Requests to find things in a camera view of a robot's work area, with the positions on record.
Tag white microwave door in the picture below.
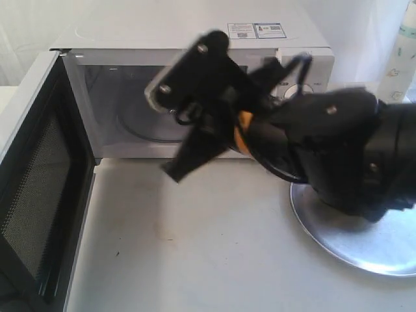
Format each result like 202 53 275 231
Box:
1 51 95 311

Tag white printed paper labels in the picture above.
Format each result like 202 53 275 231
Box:
227 22 287 40

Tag white microwave oven body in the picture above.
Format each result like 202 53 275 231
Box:
53 5 335 159

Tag upper white control knob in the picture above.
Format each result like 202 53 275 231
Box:
283 84 314 100

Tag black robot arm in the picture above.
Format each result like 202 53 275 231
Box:
144 30 415 222

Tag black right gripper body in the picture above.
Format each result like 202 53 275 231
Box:
152 30 280 182

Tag round silver metal plate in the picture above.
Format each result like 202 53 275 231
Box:
290 184 415 278

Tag black camera cable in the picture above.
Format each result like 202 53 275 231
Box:
272 53 313 101

